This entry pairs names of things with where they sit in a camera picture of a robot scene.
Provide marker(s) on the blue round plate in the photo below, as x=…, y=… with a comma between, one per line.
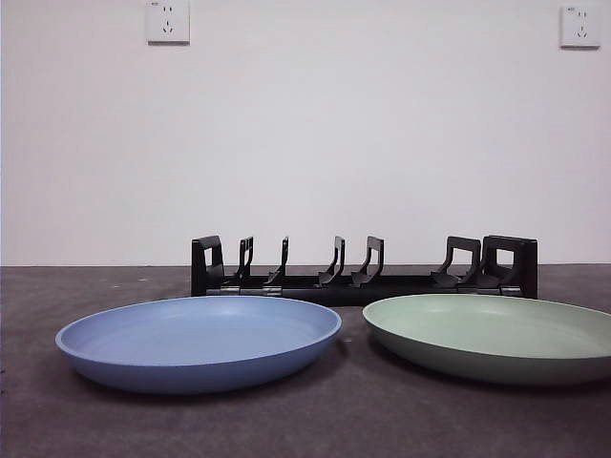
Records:
x=191, y=362

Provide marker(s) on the green round plate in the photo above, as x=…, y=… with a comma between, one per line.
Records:
x=477, y=362

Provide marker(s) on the black plate rack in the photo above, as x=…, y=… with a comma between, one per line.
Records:
x=310, y=291

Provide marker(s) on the white wall power socket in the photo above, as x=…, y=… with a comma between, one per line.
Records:
x=168, y=24
x=580, y=28

